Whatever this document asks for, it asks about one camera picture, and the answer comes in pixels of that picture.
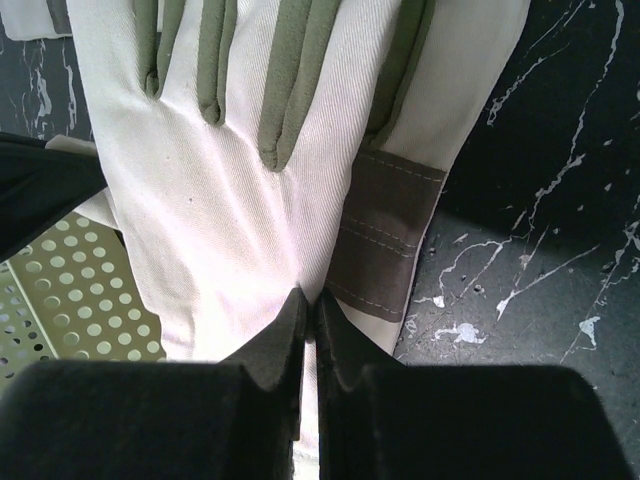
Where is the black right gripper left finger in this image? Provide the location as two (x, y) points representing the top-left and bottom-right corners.
(1, 289), (306, 479)

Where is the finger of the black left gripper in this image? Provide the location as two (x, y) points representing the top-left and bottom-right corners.
(1, 133), (107, 261)

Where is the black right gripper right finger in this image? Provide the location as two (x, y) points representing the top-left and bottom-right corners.
(314, 292), (608, 479)

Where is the yellow-green storage basket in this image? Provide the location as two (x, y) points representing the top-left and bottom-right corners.
(1, 213), (166, 387)

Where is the far left work glove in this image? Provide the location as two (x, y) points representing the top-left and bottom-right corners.
(1, 0), (72, 41)

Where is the white green work glove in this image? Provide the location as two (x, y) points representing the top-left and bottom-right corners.
(44, 0), (531, 471)

